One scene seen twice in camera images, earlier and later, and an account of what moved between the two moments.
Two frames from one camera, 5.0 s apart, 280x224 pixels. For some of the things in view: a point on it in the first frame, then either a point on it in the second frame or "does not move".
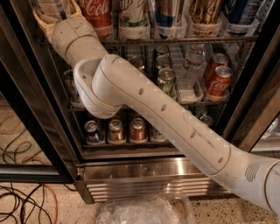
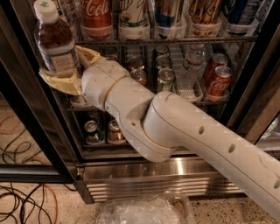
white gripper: x=66 y=32 → x=97 y=78
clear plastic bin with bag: x=165 y=208 does not move
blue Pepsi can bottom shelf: x=93 y=132 does not move
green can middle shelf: x=166 y=81 does not move
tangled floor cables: x=19 y=205 does not move
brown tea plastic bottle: x=52 y=10 → x=53 y=40
